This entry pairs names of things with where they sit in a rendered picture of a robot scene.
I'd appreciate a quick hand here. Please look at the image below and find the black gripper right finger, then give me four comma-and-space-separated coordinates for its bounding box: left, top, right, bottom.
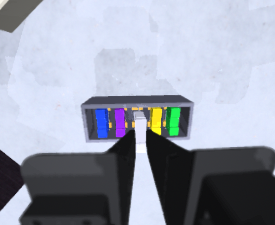
146, 129, 275, 225

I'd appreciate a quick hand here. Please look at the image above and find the purple blade fuse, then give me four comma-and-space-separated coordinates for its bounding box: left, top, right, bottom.
115, 108, 125, 137

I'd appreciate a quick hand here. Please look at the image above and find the yellow blade fuse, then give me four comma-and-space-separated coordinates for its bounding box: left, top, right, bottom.
150, 107, 162, 135

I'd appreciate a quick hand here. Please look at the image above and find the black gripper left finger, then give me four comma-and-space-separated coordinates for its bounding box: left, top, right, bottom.
20, 130, 136, 225

